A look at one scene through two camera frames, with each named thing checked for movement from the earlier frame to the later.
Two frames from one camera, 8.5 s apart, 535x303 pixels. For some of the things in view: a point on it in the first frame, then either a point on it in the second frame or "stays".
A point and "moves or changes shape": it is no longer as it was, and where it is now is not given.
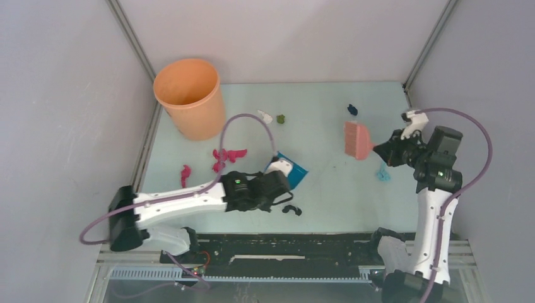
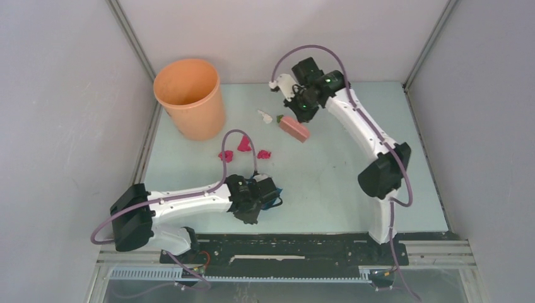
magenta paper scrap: [222, 156] to [245, 144]
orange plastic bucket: [190, 90] stays
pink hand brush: [356, 140] to [294, 127]
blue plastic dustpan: [297, 175] moves or changes shape
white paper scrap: [267, 118] stays
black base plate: [280, 250] stays
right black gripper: [388, 150] to [306, 117]
